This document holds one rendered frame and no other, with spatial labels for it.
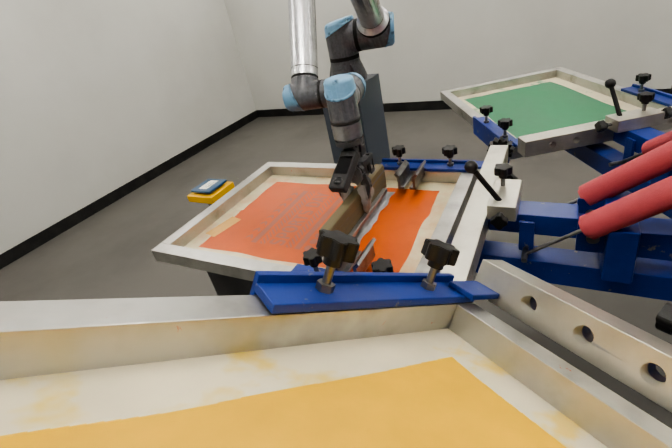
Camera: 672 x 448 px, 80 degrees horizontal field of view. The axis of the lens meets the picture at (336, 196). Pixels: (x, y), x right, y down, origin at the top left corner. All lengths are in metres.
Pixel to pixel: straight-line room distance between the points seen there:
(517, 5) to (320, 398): 4.49
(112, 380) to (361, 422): 0.18
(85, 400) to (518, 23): 4.60
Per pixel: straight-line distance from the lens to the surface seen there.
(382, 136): 1.72
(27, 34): 4.57
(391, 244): 1.02
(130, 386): 0.34
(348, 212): 1.01
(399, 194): 1.23
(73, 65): 4.69
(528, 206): 0.97
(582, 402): 0.49
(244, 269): 1.01
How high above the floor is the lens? 1.55
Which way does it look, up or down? 27 degrees down
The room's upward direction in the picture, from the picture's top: 13 degrees counter-clockwise
